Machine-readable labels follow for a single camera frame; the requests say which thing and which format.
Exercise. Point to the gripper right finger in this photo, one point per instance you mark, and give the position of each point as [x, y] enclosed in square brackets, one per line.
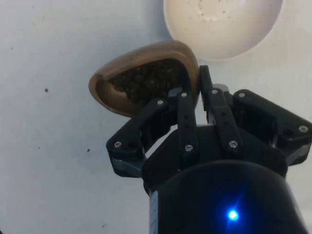
[263, 114]

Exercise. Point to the coffee beans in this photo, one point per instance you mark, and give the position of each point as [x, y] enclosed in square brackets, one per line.
[148, 80]

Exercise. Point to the white bowl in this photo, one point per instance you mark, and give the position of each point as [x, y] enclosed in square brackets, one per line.
[219, 36]

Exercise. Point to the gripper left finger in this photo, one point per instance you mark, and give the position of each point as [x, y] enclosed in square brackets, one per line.
[186, 122]

